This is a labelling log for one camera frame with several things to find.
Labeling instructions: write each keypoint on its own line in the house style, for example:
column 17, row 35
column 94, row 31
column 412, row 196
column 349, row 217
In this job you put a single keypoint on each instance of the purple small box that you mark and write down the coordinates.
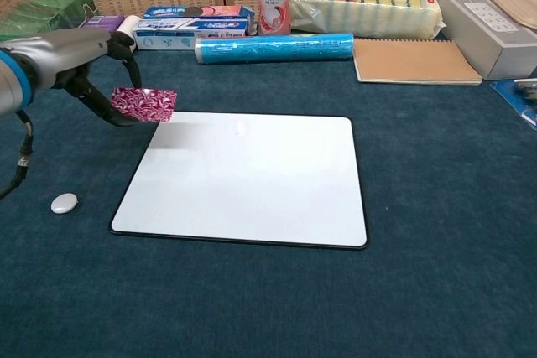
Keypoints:
column 102, row 22

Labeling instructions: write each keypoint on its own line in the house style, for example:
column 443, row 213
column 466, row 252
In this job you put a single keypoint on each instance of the white oval pebble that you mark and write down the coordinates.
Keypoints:
column 64, row 203

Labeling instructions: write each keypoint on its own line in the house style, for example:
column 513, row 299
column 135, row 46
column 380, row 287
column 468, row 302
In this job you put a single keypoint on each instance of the green tea box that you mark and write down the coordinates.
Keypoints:
column 46, row 10

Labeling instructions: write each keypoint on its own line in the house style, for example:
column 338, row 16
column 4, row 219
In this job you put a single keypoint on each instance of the white rectangular board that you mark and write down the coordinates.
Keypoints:
column 251, row 182

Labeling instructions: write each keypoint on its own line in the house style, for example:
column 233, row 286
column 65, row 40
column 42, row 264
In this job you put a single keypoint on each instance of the blue white toothpaste box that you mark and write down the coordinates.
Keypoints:
column 189, row 33

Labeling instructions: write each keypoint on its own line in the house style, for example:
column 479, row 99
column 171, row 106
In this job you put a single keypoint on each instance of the blue blister package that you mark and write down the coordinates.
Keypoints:
column 518, row 98

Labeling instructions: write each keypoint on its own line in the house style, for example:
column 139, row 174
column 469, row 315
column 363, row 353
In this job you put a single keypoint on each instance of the grey rectangular box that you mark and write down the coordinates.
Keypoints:
column 482, row 31

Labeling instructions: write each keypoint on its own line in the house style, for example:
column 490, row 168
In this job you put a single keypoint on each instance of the white paper roll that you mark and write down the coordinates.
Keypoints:
column 128, row 27

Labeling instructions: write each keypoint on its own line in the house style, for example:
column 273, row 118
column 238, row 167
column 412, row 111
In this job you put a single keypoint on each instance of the blue pink cookie box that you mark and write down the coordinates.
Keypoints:
column 197, row 11

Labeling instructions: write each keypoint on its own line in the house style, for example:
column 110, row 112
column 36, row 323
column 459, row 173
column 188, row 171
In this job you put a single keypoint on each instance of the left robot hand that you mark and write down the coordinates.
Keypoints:
column 63, row 54

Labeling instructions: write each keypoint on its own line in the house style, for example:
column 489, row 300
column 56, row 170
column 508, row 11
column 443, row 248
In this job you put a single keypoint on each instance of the beige woven fan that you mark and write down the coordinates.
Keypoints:
column 514, row 3

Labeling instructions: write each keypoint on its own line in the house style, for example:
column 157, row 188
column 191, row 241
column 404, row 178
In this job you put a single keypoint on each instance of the yellow sponge multipack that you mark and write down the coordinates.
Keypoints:
column 365, row 10

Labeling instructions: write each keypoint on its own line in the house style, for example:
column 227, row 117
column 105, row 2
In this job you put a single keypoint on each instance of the blue plastic wrapped roll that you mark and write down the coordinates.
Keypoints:
column 272, row 48

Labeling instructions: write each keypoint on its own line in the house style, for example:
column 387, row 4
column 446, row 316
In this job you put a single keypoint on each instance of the brown spiral notebook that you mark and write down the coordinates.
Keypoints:
column 413, row 60

